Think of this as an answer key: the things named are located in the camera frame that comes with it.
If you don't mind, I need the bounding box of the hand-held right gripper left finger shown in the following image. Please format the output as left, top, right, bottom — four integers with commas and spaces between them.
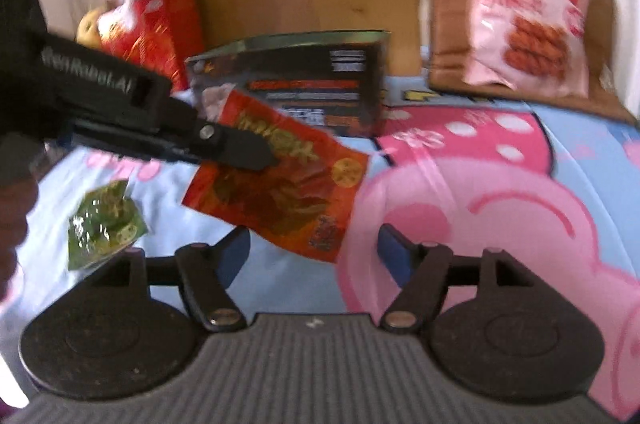
107, 226, 251, 334

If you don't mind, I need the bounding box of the black printed box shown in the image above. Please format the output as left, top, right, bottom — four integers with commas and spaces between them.
185, 30, 392, 139

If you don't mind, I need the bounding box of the red gift bag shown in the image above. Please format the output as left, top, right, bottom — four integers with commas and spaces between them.
97, 0, 203, 92

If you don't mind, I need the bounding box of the person's left hand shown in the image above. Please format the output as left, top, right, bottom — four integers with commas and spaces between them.
0, 181, 40, 299

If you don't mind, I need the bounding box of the brown seat cushion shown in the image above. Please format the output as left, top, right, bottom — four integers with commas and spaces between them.
427, 0, 640, 125

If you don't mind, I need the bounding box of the red orange snack packet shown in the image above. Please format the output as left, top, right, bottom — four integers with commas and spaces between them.
181, 90, 370, 263

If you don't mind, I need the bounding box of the dark green snack packet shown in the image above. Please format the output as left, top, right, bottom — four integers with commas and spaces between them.
67, 181, 149, 271

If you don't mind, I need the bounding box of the yellow plush toy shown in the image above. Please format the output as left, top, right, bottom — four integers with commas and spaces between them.
76, 8, 108, 47

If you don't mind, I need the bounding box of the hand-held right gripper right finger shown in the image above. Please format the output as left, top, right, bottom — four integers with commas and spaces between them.
377, 224, 543, 334

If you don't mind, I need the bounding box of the large pink snack bag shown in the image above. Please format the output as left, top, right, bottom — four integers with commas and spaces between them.
452, 0, 598, 98

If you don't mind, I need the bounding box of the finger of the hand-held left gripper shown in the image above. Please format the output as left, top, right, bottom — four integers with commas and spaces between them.
150, 96, 280, 172

